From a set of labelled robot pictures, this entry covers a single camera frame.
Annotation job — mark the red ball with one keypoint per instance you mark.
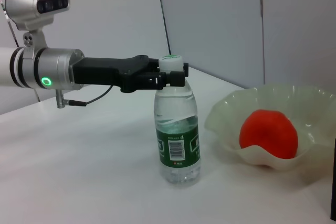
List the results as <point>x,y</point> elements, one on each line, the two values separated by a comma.
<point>267,134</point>

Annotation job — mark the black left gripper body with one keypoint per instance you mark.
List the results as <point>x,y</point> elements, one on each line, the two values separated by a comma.
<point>105,72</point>

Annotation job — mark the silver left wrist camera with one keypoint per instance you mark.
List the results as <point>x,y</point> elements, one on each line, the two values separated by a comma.
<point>31,6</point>

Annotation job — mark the pale green wavy fruit plate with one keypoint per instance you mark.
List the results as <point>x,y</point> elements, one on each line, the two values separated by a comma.
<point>225,119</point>

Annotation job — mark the clear green-label water bottle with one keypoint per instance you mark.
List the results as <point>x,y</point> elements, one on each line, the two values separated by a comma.
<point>178,129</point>

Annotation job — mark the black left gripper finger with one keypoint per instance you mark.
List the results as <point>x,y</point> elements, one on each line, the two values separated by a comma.
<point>153,65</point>
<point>176,79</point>

